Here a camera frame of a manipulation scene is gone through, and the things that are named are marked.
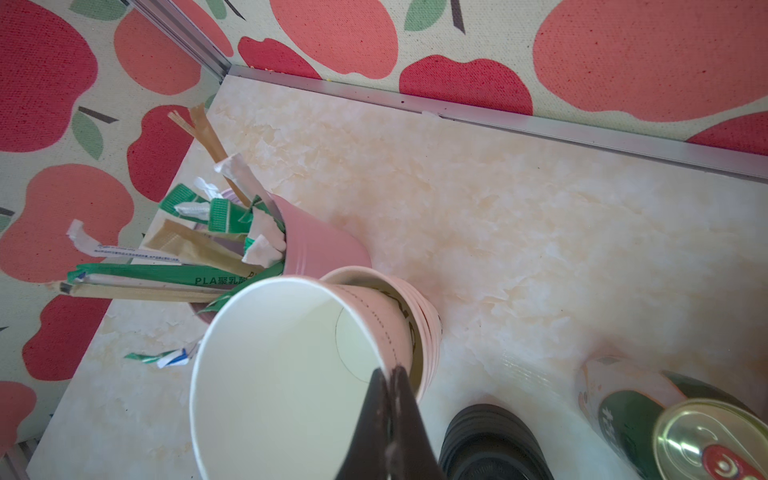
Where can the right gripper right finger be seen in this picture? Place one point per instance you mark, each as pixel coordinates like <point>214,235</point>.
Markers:
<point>410,453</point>

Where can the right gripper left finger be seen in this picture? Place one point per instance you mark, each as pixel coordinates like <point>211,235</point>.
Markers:
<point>366,457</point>

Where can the white paper coffee cup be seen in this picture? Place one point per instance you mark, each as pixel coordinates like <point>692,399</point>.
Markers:
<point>282,373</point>

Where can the stack of black cup lids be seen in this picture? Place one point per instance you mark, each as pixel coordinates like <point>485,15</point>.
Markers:
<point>486,441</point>

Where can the stack of white paper cups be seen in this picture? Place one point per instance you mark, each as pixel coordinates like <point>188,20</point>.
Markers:
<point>414,330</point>

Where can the pink straw holder cup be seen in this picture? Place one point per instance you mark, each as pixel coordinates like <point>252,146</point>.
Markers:
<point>315,247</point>

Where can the green beverage can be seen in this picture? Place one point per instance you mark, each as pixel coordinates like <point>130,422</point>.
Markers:
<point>670,426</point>

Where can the wrapped straws and stirrers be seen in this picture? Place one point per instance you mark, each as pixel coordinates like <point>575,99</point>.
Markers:
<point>207,248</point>

